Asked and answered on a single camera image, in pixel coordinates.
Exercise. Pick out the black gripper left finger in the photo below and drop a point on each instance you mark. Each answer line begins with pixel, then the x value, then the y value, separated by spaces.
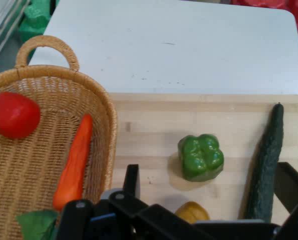
pixel 128 215

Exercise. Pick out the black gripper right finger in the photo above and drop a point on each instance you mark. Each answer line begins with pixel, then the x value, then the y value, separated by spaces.
pixel 292 185

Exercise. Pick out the dark green toy cucumber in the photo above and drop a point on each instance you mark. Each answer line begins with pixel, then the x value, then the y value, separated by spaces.
pixel 266 162

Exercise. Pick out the yellow toy vegetable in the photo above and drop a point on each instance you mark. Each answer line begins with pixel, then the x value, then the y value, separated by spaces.
pixel 191 211

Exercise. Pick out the orange toy carrot green leaves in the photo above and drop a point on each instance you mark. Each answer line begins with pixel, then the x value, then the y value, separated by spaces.
pixel 73 162

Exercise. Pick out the wooden cutting board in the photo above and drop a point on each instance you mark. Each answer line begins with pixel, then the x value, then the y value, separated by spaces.
pixel 151 140

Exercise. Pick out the green toy bell pepper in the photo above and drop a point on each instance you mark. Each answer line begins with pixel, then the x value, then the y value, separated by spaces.
pixel 201 157

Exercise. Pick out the red toy tomato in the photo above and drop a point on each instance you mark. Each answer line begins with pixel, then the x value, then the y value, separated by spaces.
pixel 13 115

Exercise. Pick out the green plastic object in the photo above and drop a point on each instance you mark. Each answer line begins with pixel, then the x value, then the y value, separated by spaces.
pixel 34 22

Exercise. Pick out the aluminium wall rail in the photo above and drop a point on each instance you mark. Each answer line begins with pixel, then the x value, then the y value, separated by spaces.
pixel 1 22

